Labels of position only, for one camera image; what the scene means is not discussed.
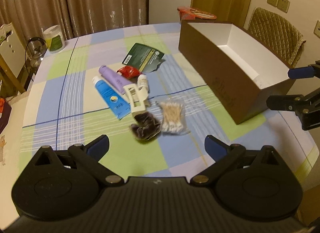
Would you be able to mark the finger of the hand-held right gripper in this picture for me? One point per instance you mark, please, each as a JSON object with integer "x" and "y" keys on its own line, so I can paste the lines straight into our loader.
{"x": 280, "y": 102}
{"x": 297, "y": 72}

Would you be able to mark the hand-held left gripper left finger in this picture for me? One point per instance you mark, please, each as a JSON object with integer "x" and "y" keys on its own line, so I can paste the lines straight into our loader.
{"x": 98, "y": 145}

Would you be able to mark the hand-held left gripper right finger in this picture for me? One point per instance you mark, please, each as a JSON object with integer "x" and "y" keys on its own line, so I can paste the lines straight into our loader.
{"x": 215, "y": 145}

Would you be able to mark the blue tube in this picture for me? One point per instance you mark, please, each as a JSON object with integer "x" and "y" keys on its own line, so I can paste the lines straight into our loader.
{"x": 110, "y": 97}

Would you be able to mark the dark hair scrunchie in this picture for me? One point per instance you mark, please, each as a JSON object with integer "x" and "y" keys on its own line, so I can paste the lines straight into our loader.
{"x": 145, "y": 125}

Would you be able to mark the bag of cotton swabs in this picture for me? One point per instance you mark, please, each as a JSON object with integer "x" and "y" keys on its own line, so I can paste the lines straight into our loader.
{"x": 172, "y": 115}

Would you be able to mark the white plastic clip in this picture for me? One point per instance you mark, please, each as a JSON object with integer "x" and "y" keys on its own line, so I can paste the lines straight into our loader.
{"x": 140, "y": 107}

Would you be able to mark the purple tube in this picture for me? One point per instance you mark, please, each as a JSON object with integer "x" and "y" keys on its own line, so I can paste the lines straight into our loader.
{"x": 112, "y": 77}

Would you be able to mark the brown cardboard box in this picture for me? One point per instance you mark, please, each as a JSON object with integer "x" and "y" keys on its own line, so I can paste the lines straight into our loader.
{"x": 212, "y": 72}

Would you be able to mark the small white bottle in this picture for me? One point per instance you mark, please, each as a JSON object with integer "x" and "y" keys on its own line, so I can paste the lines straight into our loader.
{"x": 142, "y": 82}

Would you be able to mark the small red packet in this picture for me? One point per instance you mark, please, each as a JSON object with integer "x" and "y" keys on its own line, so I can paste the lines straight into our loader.
{"x": 128, "y": 71}

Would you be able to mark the dark green packet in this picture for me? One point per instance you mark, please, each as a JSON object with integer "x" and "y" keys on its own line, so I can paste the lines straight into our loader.
{"x": 143, "y": 56}

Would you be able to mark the plaid cloth covered desktop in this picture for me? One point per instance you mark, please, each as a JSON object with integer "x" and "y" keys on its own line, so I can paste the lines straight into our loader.
{"x": 82, "y": 127}

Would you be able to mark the chair with quilted cover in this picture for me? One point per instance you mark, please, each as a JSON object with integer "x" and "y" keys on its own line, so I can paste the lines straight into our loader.
{"x": 272, "y": 27}

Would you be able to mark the cream printed cloth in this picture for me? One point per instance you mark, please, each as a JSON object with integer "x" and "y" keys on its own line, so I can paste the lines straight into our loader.
{"x": 10, "y": 147}

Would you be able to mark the dark purple box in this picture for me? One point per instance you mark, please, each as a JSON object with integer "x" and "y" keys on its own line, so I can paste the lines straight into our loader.
{"x": 3, "y": 117}

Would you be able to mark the white jar with green label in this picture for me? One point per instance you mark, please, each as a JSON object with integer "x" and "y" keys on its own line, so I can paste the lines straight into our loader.
{"x": 56, "y": 42}

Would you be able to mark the red snack bag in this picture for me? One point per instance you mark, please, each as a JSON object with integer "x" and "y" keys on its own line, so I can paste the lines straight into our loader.
{"x": 192, "y": 12}

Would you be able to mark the white carved chair back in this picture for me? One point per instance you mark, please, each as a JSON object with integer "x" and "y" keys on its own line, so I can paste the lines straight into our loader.
{"x": 11, "y": 45}

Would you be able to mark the brown curtain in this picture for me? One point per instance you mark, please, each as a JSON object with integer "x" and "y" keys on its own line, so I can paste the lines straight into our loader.
{"x": 75, "y": 0}

